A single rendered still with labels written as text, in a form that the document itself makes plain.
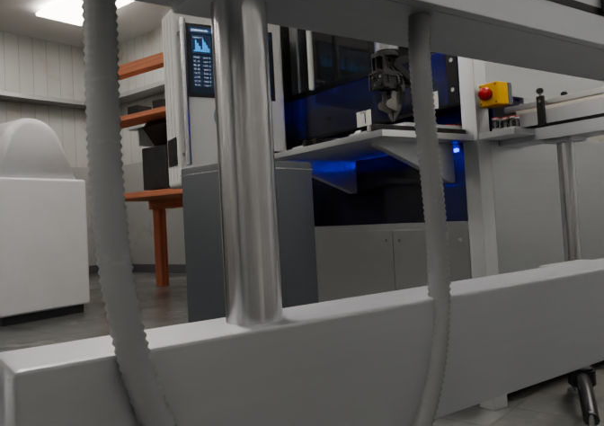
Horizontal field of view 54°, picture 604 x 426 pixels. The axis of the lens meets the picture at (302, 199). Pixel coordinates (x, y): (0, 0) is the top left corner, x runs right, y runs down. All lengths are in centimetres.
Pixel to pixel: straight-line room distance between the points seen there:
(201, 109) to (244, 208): 206
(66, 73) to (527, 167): 823
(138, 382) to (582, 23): 68
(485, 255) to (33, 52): 825
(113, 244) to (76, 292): 460
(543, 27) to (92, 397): 62
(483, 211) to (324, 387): 150
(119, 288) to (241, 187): 15
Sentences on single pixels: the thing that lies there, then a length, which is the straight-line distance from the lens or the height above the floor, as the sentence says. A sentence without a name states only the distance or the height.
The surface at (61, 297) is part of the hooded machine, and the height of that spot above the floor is 15.
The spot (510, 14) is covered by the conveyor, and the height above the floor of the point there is 85.
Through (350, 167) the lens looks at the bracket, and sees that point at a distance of 239.
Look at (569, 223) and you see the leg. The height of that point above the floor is 58.
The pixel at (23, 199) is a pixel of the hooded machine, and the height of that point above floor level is 89.
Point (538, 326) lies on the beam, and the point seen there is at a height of 50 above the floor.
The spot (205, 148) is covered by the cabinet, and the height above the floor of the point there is 95.
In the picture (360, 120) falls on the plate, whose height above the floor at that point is 101.
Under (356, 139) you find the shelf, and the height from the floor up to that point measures 86.
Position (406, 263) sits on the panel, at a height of 45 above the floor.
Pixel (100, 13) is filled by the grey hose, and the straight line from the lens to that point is 44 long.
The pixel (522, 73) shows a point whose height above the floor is 110.
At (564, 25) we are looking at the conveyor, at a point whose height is 85.
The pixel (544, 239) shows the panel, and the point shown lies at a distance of 225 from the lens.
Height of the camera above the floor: 64
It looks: 2 degrees up
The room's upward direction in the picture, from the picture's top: 3 degrees counter-clockwise
